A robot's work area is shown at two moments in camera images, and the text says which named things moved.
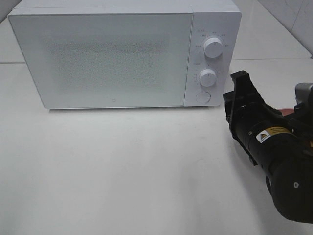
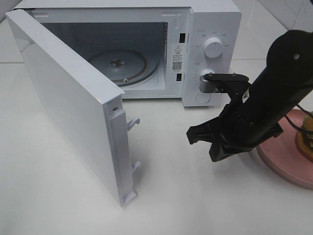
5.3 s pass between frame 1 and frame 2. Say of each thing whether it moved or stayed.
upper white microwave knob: stayed
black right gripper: moved
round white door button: stayed
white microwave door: moved
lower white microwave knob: stayed
